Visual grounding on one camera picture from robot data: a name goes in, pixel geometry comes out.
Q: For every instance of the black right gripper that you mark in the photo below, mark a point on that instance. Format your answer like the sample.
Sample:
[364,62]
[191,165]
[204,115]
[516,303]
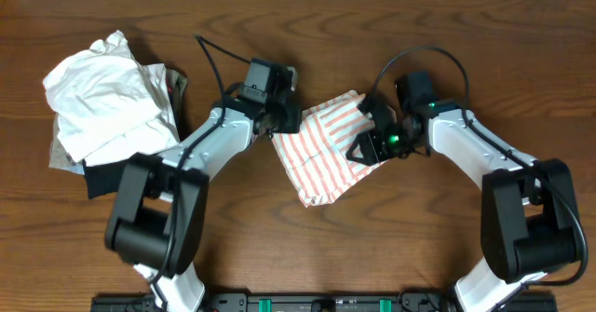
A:
[371,148]

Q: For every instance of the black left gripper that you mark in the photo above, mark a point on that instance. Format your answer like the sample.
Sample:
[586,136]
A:
[291,125]

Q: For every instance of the red white striped shirt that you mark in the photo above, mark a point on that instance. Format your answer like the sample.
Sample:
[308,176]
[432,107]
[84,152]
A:
[314,157]

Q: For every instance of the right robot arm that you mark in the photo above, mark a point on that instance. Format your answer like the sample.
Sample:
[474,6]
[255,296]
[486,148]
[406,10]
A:
[530,225]

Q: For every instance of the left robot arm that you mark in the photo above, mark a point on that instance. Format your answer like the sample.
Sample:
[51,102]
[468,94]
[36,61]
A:
[157,219]

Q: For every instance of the white folded garment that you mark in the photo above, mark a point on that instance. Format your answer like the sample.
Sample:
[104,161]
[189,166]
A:
[108,106]

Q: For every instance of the black folded garment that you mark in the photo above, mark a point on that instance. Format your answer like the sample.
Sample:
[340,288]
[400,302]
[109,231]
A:
[103,179]

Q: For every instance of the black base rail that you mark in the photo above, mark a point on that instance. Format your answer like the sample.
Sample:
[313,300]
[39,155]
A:
[240,302]

